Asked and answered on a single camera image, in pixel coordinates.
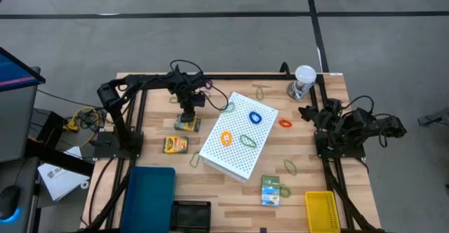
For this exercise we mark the blue coil wristband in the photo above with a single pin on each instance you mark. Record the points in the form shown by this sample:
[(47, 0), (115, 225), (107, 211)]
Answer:
[(250, 117)]

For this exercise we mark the purple coil wristband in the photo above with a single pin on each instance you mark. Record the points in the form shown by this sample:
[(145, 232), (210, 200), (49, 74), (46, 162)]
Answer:
[(212, 84)]

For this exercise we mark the white perforated metal shelf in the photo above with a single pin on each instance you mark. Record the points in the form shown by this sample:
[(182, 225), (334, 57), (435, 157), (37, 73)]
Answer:
[(242, 156)]

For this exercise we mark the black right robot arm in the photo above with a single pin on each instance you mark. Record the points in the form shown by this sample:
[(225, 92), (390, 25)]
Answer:
[(354, 127)]

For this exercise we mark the black floor stand leg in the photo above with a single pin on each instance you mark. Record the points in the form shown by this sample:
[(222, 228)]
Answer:
[(435, 119)]

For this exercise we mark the black slotted plastic basket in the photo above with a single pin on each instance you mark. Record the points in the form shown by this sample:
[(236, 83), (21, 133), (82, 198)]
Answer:
[(191, 216)]

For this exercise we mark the black metal stand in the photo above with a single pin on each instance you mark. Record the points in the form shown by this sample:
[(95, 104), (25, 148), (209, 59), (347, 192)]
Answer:
[(59, 157)]

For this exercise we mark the light orange coil wristband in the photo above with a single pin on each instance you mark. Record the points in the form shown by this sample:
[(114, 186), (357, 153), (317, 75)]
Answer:
[(222, 139)]

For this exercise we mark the white table edge sticker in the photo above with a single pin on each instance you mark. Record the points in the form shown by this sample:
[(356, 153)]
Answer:
[(335, 74)]

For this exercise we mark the red orange coil wristband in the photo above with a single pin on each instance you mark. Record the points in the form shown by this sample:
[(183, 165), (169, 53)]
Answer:
[(280, 123)]

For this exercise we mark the grey computer case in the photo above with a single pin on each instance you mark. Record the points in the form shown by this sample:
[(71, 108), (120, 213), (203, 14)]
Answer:
[(17, 120)]

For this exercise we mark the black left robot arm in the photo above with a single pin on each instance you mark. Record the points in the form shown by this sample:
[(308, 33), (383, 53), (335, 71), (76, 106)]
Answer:
[(112, 120)]

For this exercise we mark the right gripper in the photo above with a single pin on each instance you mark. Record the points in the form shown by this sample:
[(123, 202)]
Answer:
[(329, 113)]

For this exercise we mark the dark grey desk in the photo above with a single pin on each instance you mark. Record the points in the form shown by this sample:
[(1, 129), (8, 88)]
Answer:
[(28, 191)]

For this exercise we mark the white paper sheet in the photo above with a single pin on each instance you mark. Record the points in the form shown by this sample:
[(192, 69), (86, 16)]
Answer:
[(59, 182)]

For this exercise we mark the blue plastic bin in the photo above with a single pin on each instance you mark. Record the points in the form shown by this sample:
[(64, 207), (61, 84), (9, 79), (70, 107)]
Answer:
[(147, 198)]

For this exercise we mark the monitor with blue screen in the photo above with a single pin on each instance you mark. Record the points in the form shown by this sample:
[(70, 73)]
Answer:
[(14, 73)]

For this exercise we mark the yellow green crayon box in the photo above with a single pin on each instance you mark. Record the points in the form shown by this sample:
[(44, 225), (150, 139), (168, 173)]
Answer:
[(270, 191), (175, 144), (194, 126)]

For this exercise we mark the yellow slotted plastic basket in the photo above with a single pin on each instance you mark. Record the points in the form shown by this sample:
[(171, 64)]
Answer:
[(322, 212)]

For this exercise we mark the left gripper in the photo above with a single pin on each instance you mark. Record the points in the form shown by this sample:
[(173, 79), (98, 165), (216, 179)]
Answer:
[(187, 101)]

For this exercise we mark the white light bulb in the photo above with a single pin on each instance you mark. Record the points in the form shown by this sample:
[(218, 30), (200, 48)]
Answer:
[(305, 73)]

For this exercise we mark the black computer mouse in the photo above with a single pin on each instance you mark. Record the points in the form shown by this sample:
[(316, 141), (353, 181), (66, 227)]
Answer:
[(8, 199)]

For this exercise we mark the round wooden lamp base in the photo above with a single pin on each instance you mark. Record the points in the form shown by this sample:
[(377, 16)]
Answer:
[(291, 92)]

